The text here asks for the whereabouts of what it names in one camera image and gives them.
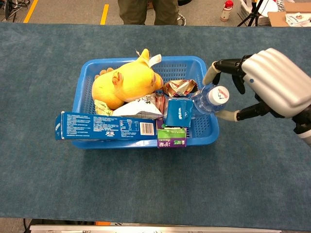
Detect tall blue carton box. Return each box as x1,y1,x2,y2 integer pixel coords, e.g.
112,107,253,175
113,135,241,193
162,96,195,129

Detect aluminium profile rail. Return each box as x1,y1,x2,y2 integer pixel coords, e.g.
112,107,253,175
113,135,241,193
29,224,282,233

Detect clear water bottle white cap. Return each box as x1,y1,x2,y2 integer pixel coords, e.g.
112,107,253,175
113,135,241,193
191,83,230,118

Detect teal felt table cloth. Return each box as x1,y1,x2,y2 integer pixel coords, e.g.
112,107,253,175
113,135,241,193
0,22,311,231

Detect gold red snack bag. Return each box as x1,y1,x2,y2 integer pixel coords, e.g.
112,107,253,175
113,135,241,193
162,79,199,97

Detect long blue cookie box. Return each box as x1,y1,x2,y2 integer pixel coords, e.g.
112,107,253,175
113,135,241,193
54,111,157,141

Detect white snack bag black characters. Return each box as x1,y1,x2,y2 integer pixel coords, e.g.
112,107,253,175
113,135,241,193
112,93,163,120

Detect purple green milk carton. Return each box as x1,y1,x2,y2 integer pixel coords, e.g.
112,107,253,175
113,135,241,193
155,118,188,149

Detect blue perforated plastic basket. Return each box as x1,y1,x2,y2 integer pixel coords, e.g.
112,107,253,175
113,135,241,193
72,56,220,150

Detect chrome office chair base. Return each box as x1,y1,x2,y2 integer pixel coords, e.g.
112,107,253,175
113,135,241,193
177,12,187,27

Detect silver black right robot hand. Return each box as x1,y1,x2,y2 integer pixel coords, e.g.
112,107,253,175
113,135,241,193
202,48,311,122

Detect black tripod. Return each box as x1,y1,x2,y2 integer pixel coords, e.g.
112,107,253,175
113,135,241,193
237,0,268,27

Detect black robot base panel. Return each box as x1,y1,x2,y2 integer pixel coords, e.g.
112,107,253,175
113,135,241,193
29,218,95,226

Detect yellow floor tape strip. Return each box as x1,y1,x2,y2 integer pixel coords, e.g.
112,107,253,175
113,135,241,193
100,4,110,25
23,0,39,23

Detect yellow plush toy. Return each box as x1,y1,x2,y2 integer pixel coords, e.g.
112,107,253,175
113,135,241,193
91,48,164,110

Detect person in olive trousers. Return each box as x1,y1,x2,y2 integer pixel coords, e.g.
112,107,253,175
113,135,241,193
118,0,180,26

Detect brown cardboard box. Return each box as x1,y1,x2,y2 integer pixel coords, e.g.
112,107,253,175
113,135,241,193
267,2,311,27

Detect red white drink bottle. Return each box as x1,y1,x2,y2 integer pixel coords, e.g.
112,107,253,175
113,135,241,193
220,0,234,22

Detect green yellow snack packet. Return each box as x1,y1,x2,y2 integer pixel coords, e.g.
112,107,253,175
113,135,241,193
93,99,114,116

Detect black cable bundle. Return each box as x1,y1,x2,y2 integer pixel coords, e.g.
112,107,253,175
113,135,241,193
0,0,31,21

